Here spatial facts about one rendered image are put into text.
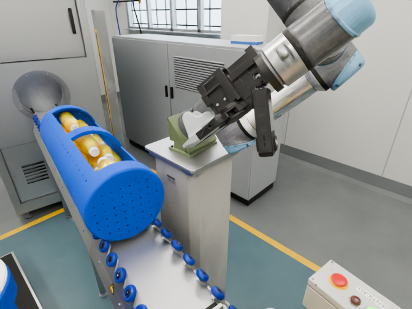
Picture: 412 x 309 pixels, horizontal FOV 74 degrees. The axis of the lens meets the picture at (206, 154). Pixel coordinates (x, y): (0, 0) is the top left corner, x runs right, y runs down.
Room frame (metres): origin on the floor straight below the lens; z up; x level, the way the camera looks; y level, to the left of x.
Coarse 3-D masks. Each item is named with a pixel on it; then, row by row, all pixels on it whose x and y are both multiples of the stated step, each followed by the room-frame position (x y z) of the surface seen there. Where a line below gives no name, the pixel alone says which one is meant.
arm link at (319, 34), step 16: (320, 0) 0.45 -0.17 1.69; (336, 0) 0.42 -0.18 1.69; (352, 0) 0.41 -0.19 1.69; (368, 0) 0.41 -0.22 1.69; (304, 16) 0.44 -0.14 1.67; (320, 16) 0.42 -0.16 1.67; (336, 16) 0.41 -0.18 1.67; (352, 16) 0.41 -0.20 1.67; (368, 16) 0.41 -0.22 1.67; (288, 32) 0.44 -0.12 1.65; (304, 32) 0.42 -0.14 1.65; (320, 32) 0.42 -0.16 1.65; (336, 32) 0.41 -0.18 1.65; (352, 32) 0.41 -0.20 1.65; (304, 48) 0.42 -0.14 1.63; (320, 48) 0.42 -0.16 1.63; (336, 48) 0.42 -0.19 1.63
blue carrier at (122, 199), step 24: (48, 120) 1.30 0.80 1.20; (48, 144) 1.15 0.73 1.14; (72, 144) 0.98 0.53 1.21; (120, 144) 1.15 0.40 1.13; (72, 168) 0.85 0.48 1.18; (120, 168) 0.76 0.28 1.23; (144, 168) 0.80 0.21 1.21; (72, 192) 0.78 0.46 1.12; (96, 192) 0.69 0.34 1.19; (120, 192) 0.73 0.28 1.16; (144, 192) 0.78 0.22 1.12; (96, 216) 0.68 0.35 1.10; (120, 216) 0.72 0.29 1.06; (144, 216) 0.77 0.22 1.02
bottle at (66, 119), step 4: (64, 112) 1.42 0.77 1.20; (68, 112) 1.43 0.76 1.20; (60, 116) 1.39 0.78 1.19; (64, 116) 1.36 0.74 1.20; (68, 116) 1.35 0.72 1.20; (72, 116) 1.36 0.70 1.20; (60, 120) 1.37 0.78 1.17; (64, 120) 1.32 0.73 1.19; (68, 120) 1.30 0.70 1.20; (72, 120) 1.30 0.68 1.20; (76, 120) 1.32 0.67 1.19; (64, 124) 1.29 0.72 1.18; (68, 124) 1.28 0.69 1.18; (72, 124) 1.28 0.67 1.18; (76, 124) 1.29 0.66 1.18; (68, 128) 1.28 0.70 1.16
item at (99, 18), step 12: (96, 12) 1.75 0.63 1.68; (96, 24) 1.75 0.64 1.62; (96, 36) 1.77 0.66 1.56; (108, 36) 1.78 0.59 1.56; (108, 48) 1.77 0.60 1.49; (108, 60) 1.77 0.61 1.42; (108, 72) 1.76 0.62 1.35; (108, 84) 1.75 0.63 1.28; (108, 96) 1.75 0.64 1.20; (108, 108) 1.78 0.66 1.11; (120, 120) 1.78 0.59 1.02; (120, 132) 1.77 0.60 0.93
